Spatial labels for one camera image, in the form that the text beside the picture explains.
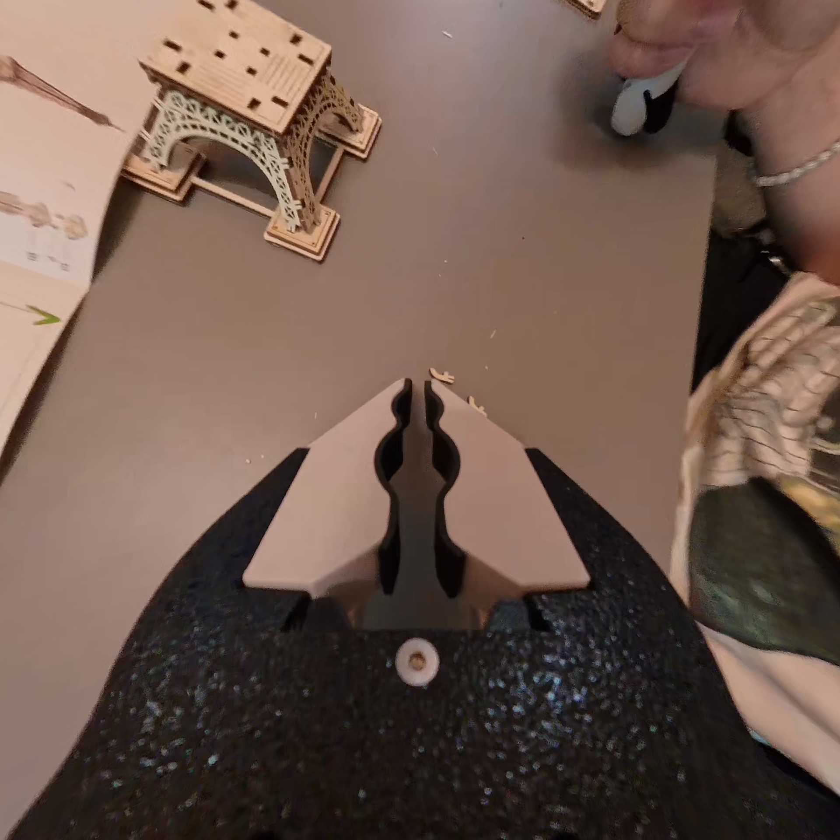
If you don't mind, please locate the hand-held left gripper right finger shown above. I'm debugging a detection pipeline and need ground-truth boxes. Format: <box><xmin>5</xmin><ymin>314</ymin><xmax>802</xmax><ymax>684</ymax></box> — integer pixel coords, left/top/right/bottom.
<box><xmin>423</xmin><ymin>381</ymin><xmax>592</xmax><ymax>601</ymax></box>

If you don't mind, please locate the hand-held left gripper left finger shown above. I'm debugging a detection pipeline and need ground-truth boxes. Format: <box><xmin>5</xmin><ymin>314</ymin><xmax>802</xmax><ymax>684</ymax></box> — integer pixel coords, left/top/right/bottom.
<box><xmin>241</xmin><ymin>378</ymin><xmax>414</xmax><ymax>599</ymax></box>

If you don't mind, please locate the person's printed t-shirt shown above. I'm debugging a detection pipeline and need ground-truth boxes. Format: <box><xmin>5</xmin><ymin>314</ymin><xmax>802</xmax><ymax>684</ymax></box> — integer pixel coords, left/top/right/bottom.
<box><xmin>669</xmin><ymin>272</ymin><xmax>840</xmax><ymax>775</ymax></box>

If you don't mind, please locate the instruction booklet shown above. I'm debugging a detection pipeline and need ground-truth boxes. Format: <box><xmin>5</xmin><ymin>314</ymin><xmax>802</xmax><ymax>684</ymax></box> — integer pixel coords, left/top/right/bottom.
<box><xmin>0</xmin><ymin>0</ymin><xmax>155</xmax><ymax>460</ymax></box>

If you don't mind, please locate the wooden tower base model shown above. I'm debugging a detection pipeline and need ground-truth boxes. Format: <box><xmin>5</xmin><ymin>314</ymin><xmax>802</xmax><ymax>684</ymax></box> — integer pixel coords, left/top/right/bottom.
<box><xmin>121</xmin><ymin>0</ymin><xmax>383</xmax><ymax>263</ymax></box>

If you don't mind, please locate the grey desk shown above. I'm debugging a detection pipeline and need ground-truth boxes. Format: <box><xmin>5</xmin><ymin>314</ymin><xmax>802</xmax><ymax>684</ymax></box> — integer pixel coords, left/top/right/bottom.
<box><xmin>0</xmin><ymin>0</ymin><xmax>723</xmax><ymax>840</ymax></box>

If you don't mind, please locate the person's right hand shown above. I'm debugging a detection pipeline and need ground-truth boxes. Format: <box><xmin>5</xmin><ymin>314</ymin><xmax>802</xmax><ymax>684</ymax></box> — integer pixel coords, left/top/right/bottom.
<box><xmin>607</xmin><ymin>0</ymin><xmax>840</xmax><ymax>176</ymax></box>

